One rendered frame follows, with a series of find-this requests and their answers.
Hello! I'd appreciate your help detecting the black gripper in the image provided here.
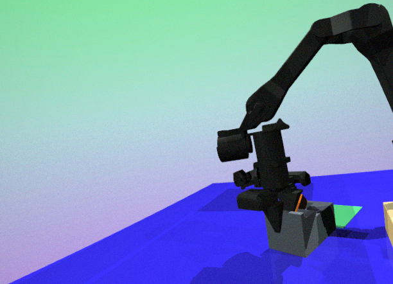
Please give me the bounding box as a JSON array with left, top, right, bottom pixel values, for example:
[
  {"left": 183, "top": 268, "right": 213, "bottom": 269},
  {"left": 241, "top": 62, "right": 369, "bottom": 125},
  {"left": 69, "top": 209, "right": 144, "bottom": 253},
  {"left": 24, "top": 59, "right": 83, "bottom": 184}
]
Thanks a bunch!
[{"left": 236, "top": 152, "right": 311, "bottom": 233}]

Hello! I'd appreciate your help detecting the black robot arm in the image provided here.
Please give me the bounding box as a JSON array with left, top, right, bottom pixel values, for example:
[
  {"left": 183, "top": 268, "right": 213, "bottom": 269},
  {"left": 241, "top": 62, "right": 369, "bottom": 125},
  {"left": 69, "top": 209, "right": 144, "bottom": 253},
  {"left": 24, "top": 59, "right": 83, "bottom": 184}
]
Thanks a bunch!
[{"left": 216, "top": 3, "right": 393, "bottom": 190}]

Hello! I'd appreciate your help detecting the orange l-shaped part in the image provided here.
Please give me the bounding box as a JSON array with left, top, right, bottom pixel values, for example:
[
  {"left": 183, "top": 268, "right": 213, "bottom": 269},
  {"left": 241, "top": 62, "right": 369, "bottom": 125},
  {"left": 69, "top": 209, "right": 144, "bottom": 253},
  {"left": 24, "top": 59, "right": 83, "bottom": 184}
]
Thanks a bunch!
[{"left": 295, "top": 194, "right": 308, "bottom": 212}]

